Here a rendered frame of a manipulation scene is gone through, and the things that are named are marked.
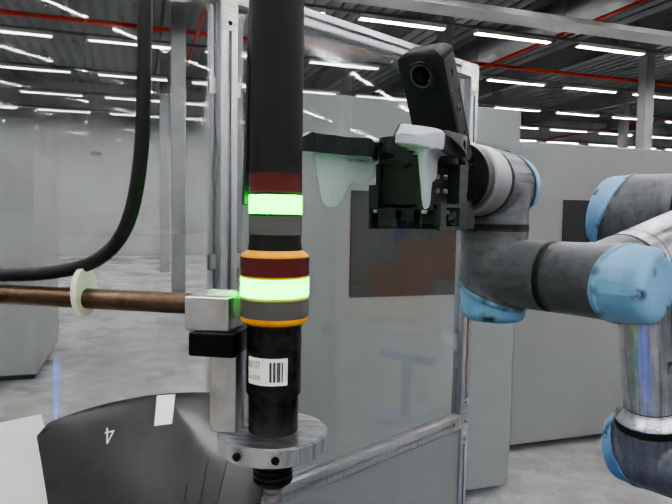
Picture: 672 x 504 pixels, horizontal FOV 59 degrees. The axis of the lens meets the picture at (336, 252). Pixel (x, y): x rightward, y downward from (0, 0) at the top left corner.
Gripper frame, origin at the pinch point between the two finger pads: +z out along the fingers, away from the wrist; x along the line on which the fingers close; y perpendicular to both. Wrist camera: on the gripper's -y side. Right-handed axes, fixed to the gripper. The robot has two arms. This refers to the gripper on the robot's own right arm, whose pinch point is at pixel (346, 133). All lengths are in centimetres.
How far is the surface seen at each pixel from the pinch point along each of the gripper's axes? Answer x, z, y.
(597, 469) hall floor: 55, -363, 166
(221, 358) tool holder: 1.9, 10.5, 15.1
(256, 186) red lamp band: -0.1, 9.6, 4.3
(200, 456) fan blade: 13.6, 2.0, 27.2
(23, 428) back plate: 42, 3, 31
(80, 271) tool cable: 11.7, 14.1, 10.1
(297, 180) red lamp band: -1.8, 7.8, 3.9
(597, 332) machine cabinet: 68, -409, 86
